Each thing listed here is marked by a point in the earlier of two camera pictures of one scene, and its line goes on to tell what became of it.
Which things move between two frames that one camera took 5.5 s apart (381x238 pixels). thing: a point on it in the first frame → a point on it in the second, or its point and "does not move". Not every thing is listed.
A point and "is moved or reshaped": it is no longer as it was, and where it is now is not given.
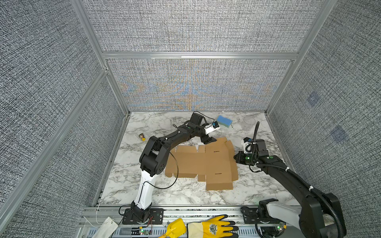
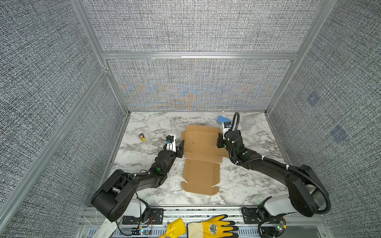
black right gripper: [239, 159] → [220, 140]
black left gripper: [206, 140] → [179, 153]
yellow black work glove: [216, 227] does not move
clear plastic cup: [249, 120] does not move
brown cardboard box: [214, 163] is moved or reshaped
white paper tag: [106, 228] does not move
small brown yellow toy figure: [141, 136] does not move
